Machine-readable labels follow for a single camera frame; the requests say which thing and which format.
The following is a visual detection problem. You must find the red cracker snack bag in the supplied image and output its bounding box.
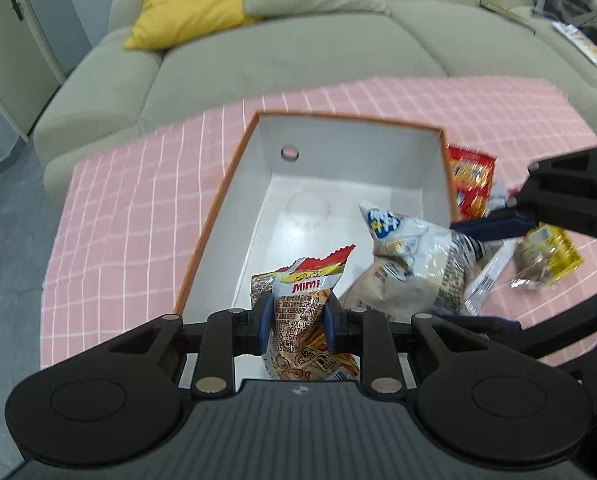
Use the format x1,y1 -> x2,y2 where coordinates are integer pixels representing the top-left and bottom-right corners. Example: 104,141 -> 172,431
448,145 -> 496,220

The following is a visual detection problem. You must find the Mimi snack bag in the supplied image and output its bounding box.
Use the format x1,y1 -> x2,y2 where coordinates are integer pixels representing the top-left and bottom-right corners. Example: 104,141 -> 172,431
250,245 -> 360,382

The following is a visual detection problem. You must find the white blue snack bag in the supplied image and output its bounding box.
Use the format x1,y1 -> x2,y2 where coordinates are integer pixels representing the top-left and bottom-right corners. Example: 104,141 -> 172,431
338,204 -> 496,323

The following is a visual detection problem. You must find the white grey snack sachet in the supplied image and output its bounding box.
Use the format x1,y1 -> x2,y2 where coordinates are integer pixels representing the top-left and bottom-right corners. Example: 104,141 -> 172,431
464,240 -> 519,315

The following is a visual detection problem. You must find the yellow brown snack packet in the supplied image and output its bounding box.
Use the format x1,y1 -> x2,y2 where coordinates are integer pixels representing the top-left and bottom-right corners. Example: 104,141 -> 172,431
511,223 -> 585,289

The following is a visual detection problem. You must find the pink checkered tablecloth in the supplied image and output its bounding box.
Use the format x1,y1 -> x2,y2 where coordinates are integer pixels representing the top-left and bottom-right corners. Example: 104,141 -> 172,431
40,76 -> 597,367

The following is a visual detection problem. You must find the orange cardboard box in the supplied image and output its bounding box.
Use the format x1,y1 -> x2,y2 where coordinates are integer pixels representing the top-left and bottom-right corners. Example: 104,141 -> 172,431
177,112 -> 457,324

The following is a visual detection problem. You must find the dark stick on sofa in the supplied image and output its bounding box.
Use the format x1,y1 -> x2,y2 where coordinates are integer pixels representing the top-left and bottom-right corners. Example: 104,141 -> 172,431
478,0 -> 536,35

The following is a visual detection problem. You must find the beige sofa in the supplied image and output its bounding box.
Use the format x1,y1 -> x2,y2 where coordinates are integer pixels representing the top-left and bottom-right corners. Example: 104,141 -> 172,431
34,0 -> 597,203

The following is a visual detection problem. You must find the yellow cushion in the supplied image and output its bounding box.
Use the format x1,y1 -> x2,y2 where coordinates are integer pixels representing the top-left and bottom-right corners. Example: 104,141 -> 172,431
124,0 -> 260,51

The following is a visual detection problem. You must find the white door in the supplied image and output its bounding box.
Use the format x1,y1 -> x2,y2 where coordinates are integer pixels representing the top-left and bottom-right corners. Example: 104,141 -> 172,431
0,0 -> 64,136

